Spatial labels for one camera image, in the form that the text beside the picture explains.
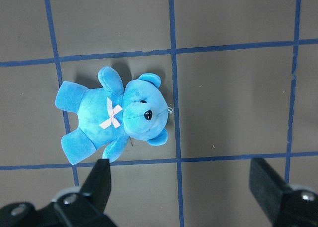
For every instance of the blue plush teddy bear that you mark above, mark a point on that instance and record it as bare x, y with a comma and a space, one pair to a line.
109, 116

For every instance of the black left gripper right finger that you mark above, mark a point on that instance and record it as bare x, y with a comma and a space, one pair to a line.
283, 204

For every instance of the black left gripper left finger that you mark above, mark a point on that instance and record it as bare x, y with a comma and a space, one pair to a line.
82, 208

